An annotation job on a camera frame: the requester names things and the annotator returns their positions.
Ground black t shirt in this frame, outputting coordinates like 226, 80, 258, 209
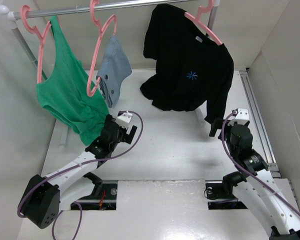
140, 4, 234, 124

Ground aluminium rail right side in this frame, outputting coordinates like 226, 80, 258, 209
239, 70, 282, 179

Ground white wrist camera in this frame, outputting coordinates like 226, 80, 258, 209
115, 111, 133, 130
229, 108, 250, 126

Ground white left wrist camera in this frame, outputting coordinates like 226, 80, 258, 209
115, 111, 133, 130

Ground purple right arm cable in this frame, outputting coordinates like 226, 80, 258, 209
220, 111, 300, 226

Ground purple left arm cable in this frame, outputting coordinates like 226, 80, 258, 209
16, 109, 144, 240

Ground pink hanger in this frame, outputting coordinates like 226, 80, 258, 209
86, 0, 118, 97
19, 4, 61, 85
184, 0, 223, 46

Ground green tank top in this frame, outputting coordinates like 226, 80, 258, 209
36, 16, 109, 146

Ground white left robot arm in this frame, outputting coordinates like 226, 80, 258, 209
17, 111, 138, 229

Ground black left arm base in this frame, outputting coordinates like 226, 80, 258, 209
76, 172, 118, 211

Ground blue denim garment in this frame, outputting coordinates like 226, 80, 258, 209
96, 35, 132, 108

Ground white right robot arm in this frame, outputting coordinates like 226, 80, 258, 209
205, 118, 300, 240

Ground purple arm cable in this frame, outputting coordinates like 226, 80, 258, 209
220, 111, 300, 226
16, 109, 144, 240

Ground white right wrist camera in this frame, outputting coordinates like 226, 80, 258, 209
229, 108, 250, 126

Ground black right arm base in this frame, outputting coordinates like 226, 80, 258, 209
203, 171, 247, 210

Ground silver clothes rack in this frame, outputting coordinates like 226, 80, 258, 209
0, 0, 223, 126

